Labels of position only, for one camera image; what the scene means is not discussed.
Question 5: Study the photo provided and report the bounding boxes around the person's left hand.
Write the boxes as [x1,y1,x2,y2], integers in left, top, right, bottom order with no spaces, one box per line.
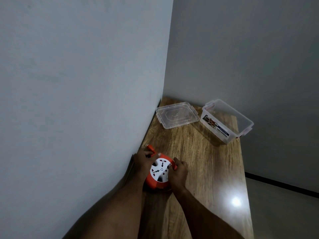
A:
[133,148,161,180]

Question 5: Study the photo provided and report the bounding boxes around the wooden table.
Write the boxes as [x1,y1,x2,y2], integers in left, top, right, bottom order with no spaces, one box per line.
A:
[138,97,255,239]

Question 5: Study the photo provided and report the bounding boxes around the clear plastic storage container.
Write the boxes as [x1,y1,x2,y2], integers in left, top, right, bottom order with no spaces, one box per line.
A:
[200,99,254,145]

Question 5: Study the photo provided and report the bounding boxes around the person's right hand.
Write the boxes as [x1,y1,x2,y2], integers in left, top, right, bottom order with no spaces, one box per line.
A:
[167,157,189,194]

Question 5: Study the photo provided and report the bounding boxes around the orange extension cord reel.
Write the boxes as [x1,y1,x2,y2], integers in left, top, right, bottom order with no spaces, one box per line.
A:
[145,144,178,190]

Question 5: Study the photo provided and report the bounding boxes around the person's right forearm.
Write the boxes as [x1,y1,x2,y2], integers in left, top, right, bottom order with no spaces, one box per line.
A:
[173,187,246,239]

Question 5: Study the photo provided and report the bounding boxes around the person's left forearm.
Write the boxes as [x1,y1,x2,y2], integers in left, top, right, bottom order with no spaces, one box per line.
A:
[62,175,145,239]

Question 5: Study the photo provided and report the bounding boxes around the clear plastic container lid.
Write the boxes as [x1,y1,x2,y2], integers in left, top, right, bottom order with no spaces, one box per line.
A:
[156,102,200,130]

